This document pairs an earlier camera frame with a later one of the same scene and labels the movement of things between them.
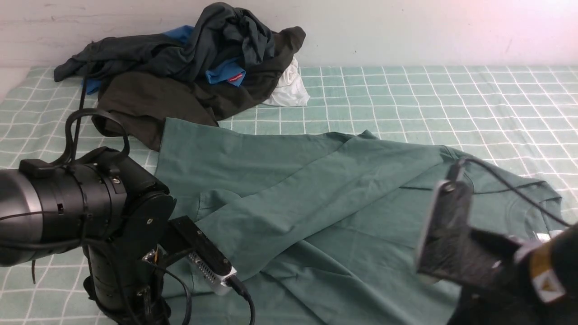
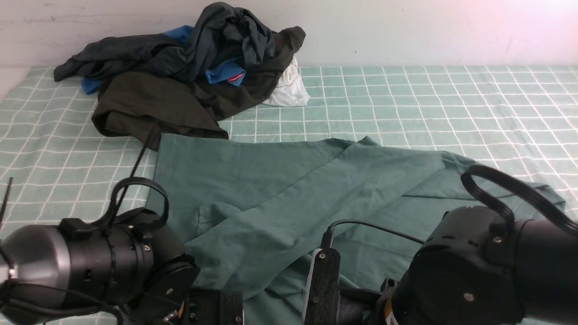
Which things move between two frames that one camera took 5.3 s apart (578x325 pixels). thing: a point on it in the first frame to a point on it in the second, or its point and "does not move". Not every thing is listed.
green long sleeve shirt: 319,229 does not move
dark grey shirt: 219,32 does not move
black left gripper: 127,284 to 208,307
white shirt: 291,90 does not move
